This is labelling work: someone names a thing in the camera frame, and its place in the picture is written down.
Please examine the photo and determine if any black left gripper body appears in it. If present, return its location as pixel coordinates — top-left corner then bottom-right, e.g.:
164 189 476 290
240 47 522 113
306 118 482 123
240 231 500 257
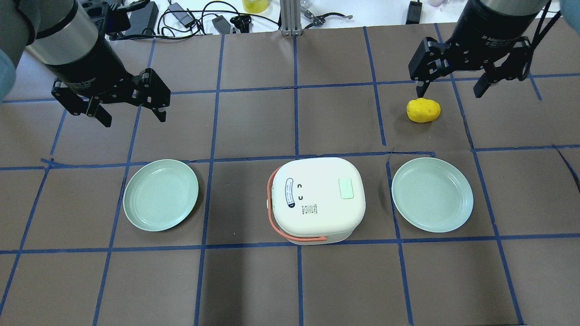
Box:
27 0 150 107

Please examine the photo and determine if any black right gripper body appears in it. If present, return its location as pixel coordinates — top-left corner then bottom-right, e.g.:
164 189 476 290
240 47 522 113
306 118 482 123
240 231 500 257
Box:
447 0 548 72

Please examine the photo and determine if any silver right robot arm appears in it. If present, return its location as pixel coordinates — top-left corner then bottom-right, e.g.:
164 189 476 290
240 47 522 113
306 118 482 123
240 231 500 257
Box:
408 0 580 98

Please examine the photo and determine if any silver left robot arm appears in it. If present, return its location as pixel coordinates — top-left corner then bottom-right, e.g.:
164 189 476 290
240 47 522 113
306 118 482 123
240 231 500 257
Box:
0 0 170 127

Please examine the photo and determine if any green plate near left arm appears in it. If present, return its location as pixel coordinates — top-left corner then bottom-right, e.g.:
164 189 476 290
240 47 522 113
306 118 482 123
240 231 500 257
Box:
122 159 199 232

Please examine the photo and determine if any green plate near right arm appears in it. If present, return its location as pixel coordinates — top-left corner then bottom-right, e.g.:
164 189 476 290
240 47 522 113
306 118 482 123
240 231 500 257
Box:
391 157 474 233

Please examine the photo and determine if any yellow lemon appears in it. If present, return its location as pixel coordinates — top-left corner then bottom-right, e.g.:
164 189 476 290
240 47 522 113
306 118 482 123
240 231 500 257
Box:
406 98 442 123

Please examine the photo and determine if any black power brick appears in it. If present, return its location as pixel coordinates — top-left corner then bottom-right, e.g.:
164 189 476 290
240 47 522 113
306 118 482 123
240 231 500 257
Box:
123 2 159 36

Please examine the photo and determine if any black power adapter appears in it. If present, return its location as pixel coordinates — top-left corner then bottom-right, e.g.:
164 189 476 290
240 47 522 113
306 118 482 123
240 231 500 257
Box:
168 2 194 28

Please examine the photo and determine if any aluminium frame post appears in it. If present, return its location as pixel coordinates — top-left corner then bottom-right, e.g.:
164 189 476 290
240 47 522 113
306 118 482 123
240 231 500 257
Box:
280 0 303 36

